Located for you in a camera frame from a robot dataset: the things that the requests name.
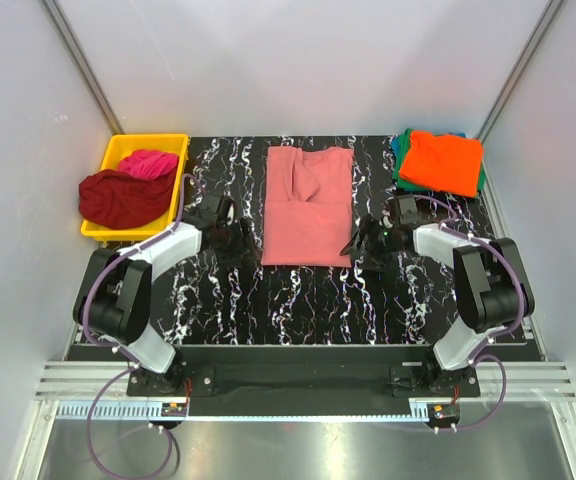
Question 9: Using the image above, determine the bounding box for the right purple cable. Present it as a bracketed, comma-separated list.
[412, 194, 529, 432]

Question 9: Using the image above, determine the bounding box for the orange folded t shirt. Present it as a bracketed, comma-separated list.
[398, 130, 484, 198]

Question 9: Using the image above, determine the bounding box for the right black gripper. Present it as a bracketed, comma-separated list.
[340, 215, 400, 273]

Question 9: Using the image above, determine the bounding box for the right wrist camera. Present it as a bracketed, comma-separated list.
[381, 195, 423, 228]

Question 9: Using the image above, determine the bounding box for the right aluminium corner post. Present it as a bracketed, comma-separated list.
[475, 0, 567, 143]

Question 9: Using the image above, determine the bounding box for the aluminium corner post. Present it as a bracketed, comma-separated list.
[38, 0, 126, 135]
[475, 0, 567, 143]

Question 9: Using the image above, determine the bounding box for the magenta t shirt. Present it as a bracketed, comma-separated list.
[117, 149, 179, 181]

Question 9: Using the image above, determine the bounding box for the left aluminium corner post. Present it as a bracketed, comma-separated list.
[38, 0, 126, 135]

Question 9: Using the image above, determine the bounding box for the purple cable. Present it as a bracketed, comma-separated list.
[79, 173, 204, 473]
[412, 194, 529, 432]

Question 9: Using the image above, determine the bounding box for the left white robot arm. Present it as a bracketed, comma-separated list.
[73, 218, 258, 396]

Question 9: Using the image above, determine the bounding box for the green folded t shirt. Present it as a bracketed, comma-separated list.
[392, 128, 487, 201]

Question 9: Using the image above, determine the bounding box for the aluminium frame rail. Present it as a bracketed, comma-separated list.
[35, 361, 576, 423]

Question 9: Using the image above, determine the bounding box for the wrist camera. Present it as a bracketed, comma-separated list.
[197, 193, 236, 227]
[381, 195, 423, 228]

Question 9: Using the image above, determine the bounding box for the dark red t shirt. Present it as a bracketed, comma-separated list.
[79, 168, 177, 230]

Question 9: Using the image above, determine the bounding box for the salmon pink t shirt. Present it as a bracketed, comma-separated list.
[261, 146, 354, 268]

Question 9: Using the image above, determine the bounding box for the yellow plastic bin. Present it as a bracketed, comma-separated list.
[80, 134, 189, 242]

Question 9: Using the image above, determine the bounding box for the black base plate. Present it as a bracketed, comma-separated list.
[127, 345, 480, 419]

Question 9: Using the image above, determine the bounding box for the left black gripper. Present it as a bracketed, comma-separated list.
[214, 218, 261, 269]

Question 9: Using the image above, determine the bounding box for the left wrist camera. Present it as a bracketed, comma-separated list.
[197, 193, 236, 227]

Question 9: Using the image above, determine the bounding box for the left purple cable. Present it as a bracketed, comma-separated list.
[79, 173, 204, 473]

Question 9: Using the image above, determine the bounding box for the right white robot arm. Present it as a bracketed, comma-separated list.
[341, 215, 535, 397]

